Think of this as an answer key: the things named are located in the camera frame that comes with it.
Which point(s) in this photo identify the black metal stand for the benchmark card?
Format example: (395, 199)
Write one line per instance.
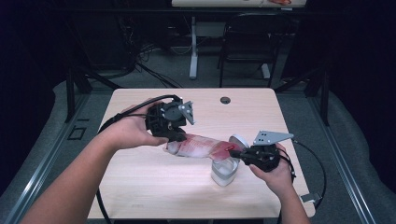
(324, 99)
(70, 93)

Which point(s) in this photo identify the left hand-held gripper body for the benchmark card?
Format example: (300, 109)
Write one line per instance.
(162, 119)

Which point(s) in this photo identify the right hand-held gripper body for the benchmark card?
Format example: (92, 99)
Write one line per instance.
(264, 155)

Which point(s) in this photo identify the person's left hand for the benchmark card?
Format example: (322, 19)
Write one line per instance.
(130, 133)

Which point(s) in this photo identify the red and clear pouch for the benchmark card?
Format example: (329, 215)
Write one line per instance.
(199, 147)

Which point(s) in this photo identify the black chair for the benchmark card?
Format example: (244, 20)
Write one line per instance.
(249, 40)

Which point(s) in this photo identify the white desk top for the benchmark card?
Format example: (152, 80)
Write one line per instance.
(218, 3)

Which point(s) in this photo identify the aluminium floor rail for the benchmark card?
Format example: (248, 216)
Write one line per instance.
(40, 168)
(339, 155)

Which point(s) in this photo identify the white lidded container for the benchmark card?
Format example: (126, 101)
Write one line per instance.
(222, 174)

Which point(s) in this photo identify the white desk leg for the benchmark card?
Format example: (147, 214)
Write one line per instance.
(193, 56)

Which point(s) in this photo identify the person's right hand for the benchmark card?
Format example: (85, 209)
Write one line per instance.
(280, 179)

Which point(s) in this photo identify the white desk foot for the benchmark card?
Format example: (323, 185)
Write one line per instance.
(265, 71)

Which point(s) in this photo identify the black table grommet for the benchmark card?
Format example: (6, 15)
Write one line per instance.
(225, 100)

